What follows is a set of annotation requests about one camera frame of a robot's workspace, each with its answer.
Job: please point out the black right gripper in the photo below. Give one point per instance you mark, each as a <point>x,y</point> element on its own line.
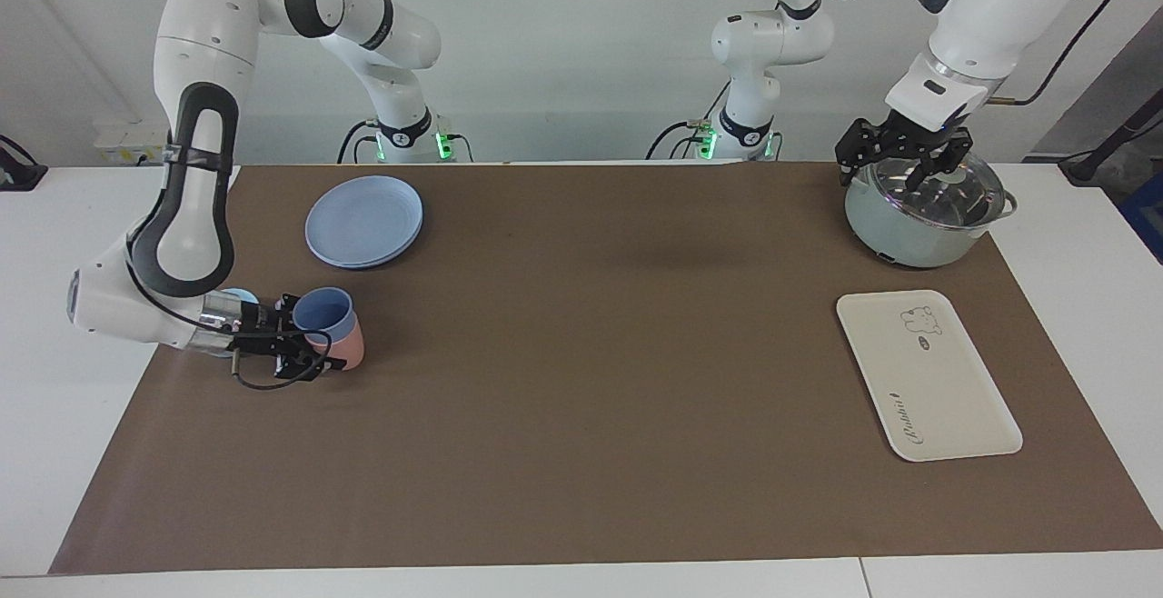
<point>262,330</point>

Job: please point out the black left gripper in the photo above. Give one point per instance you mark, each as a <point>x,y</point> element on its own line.
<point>913,134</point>

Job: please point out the blue cup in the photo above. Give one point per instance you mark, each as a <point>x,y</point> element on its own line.
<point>325,312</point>

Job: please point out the pink cup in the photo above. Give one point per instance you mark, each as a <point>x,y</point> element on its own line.
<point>350,348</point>

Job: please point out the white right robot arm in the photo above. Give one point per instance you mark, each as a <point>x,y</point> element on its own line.
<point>195,53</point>

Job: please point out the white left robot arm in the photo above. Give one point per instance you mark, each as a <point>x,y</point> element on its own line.
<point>990,7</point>

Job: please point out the cream tray with bear print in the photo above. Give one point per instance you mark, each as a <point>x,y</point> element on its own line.
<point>927,380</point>

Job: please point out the light blue bowl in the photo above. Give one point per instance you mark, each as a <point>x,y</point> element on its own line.
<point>241,294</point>

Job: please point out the glass pot lid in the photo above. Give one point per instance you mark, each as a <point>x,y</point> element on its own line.
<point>954,203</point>

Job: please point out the pale green cooking pot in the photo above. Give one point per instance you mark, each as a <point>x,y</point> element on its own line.
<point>899,239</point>

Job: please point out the blue plate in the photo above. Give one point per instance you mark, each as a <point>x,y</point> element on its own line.
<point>363,224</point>

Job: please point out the black stand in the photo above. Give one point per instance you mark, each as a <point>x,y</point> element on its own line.
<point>1081,169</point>

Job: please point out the blue box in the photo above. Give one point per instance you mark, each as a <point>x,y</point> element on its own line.
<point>1147,212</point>

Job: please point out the white power strip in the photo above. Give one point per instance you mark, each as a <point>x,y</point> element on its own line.
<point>127,139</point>

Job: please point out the brown table mat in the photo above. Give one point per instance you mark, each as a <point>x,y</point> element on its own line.
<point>581,353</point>

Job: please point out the black clamp mount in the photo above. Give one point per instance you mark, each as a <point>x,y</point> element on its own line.
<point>23,178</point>

